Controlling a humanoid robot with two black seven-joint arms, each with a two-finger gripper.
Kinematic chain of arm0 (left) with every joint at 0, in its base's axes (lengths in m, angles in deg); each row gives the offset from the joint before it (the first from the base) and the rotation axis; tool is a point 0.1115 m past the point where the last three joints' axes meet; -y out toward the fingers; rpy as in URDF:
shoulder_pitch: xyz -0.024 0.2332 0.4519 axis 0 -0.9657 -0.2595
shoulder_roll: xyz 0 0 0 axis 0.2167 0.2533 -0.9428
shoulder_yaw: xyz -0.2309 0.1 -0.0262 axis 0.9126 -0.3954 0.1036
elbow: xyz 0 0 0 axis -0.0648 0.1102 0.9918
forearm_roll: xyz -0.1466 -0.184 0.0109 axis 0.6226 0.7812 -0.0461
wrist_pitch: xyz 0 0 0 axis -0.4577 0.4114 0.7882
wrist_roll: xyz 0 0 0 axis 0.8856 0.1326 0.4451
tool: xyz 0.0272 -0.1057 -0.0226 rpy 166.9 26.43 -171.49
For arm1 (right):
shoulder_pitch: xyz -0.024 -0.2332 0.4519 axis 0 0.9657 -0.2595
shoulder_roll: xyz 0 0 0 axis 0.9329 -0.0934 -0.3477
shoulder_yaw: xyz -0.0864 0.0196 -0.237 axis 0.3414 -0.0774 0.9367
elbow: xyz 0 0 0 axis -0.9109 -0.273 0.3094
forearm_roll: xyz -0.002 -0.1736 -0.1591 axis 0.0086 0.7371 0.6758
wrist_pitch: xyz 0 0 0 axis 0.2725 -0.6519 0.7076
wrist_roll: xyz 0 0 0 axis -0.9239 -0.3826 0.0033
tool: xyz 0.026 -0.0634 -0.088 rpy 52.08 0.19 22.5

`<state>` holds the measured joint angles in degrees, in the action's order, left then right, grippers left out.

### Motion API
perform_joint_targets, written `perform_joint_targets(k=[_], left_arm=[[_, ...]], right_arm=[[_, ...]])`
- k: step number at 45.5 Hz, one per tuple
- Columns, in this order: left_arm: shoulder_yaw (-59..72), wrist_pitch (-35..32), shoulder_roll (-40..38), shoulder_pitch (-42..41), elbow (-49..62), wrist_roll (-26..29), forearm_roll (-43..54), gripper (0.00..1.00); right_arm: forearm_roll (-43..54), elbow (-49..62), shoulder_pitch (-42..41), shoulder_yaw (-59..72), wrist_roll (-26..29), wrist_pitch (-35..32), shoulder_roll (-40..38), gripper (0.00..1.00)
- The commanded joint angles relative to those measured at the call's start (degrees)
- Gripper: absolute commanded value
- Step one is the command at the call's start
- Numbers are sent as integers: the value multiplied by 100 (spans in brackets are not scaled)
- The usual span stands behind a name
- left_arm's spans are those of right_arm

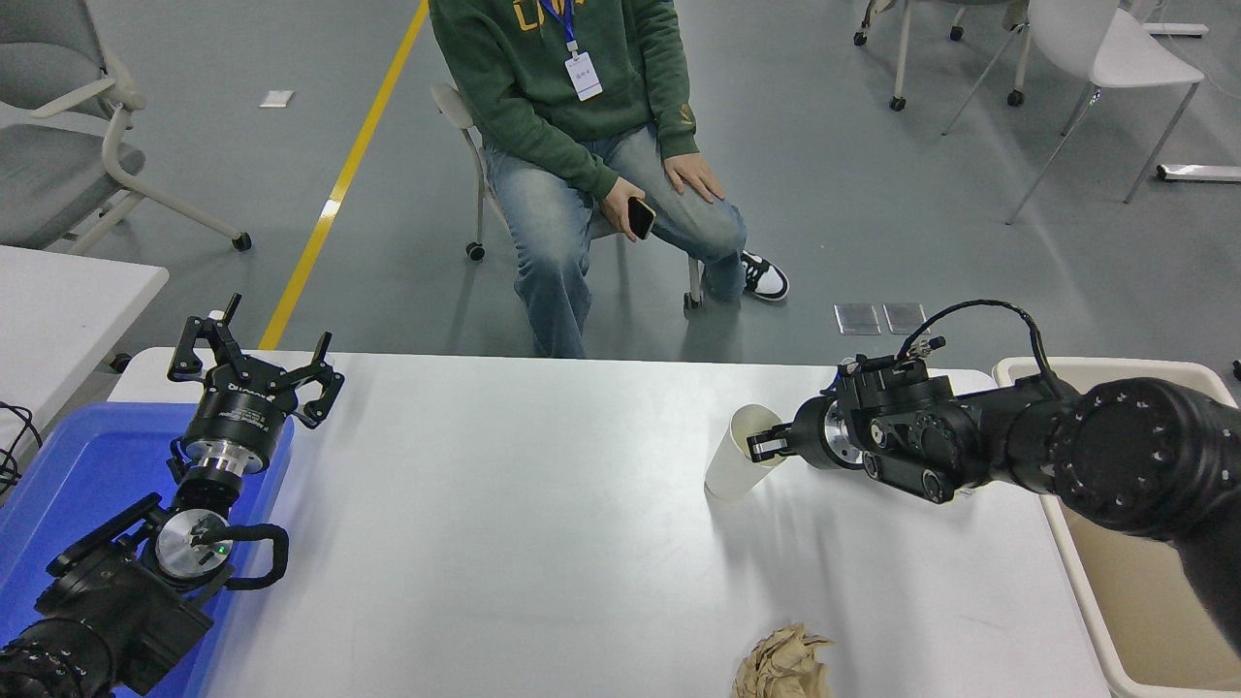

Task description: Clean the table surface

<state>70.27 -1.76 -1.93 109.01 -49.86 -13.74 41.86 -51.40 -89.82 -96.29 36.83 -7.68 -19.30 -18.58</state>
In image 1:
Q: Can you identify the tan paper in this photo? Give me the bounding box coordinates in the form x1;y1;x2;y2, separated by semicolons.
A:
733;622;835;698

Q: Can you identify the grey chair with white armrests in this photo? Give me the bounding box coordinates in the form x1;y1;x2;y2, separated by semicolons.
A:
431;82;705;311

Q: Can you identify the grey office chair white frame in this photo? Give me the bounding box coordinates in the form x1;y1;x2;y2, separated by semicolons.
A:
0;0;253;255

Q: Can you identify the white chair with metal legs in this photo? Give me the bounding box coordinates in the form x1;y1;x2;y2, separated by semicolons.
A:
942;0;1206;226

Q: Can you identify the person's right hand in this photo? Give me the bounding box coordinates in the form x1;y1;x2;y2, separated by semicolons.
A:
602;177;647;239

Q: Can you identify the white paper cup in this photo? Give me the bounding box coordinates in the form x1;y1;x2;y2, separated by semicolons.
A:
705;404;788;502

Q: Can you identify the white-legged caster chair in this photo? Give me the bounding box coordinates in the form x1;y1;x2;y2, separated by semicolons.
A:
853;0;1029;112

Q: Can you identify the blue lanyard with badge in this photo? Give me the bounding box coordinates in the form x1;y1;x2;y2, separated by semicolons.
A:
541;0;604;103

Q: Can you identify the white side table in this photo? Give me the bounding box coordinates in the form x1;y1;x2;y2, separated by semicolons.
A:
0;244;171;457

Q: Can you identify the person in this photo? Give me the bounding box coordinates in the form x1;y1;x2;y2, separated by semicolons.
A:
429;0;791;360

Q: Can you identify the blue plastic tray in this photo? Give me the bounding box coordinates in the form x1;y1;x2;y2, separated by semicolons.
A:
0;402;297;698

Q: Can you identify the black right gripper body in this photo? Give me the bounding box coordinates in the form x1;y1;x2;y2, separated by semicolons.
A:
792;396;837;472

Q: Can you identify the large pale plastic bin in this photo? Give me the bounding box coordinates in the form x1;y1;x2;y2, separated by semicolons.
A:
993;357;1241;698

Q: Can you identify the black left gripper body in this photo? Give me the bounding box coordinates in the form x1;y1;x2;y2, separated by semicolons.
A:
182;357;298;456

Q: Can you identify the black cable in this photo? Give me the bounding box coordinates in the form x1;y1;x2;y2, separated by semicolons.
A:
0;400;45;497

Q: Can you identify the person's left hand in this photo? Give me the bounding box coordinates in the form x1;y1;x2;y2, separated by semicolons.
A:
664;153;726;204

